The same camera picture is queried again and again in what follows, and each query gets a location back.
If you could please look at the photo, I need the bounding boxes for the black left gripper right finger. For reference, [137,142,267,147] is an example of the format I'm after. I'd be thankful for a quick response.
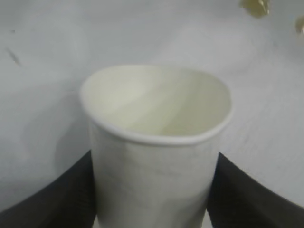
[206,152,304,228]

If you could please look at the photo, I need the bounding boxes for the white paper cup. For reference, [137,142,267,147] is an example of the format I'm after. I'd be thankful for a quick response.
[79,65,233,228]

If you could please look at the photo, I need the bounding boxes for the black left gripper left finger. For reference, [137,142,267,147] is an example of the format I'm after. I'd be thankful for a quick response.
[0,149,99,228]

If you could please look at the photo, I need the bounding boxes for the small brown liquid drop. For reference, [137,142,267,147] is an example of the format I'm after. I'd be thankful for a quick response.
[238,0,271,19]
[295,15,304,34]

